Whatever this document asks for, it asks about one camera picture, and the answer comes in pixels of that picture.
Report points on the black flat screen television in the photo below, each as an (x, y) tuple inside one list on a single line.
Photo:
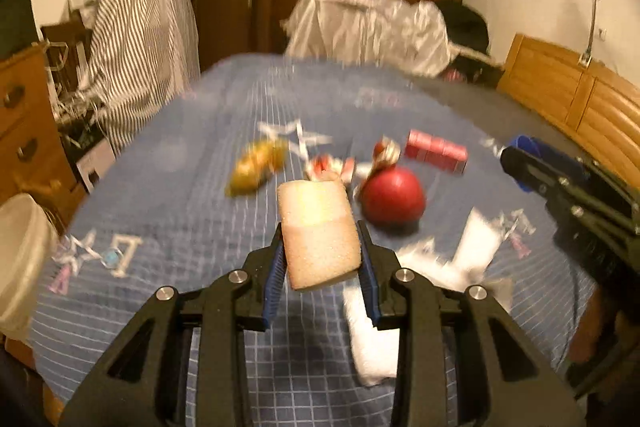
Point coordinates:
[(15, 17)]

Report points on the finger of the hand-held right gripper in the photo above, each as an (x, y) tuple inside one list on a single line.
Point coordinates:
[(550, 152), (530, 172)]

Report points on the white plastic bucket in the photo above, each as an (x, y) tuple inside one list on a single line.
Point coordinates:
[(22, 257)]

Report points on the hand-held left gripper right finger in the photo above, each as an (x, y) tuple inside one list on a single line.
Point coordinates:
[(372, 297)]

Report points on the blue checked bedsheet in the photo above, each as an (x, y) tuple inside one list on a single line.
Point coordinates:
[(200, 217)]

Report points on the wooden headboard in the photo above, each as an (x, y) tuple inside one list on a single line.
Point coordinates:
[(575, 92)]

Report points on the red white wrapper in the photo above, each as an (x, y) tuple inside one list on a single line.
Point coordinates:
[(327, 169)]

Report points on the pink rectangular box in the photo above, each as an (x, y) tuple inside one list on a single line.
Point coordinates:
[(435, 152)]

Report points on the white foam strip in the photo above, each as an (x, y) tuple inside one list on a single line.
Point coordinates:
[(375, 357)]

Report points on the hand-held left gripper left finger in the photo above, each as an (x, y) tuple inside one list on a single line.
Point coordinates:
[(272, 292)]

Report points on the red ball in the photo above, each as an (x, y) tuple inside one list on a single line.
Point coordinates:
[(392, 197)]

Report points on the yellow snack wrapper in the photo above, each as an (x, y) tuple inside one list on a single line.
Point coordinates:
[(255, 167)]

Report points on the white satin cloth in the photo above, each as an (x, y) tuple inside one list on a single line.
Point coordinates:
[(370, 32)]

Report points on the striped grey white cloth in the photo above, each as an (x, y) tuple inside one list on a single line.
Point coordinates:
[(135, 47)]

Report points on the beige sponge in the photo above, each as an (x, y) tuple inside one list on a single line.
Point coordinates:
[(320, 232)]

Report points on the pink bag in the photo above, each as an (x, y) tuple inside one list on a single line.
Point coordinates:
[(451, 74)]

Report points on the black cloth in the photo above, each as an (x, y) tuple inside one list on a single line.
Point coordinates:
[(467, 27)]

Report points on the white wall socket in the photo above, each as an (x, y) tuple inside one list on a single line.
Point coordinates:
[(601, 33)]

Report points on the wooden drawer dresser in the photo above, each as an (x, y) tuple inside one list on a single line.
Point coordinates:
[(25, 127)]

